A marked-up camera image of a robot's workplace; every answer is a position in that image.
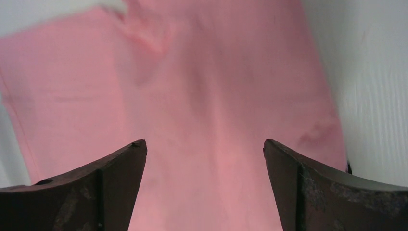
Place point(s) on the pink t shirt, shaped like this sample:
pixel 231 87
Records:
pixel 204 82

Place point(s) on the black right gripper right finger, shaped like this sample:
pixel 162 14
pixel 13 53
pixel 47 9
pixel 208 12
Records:
pixel 312 196

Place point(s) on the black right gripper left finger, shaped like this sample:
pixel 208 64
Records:
pixel 99 196

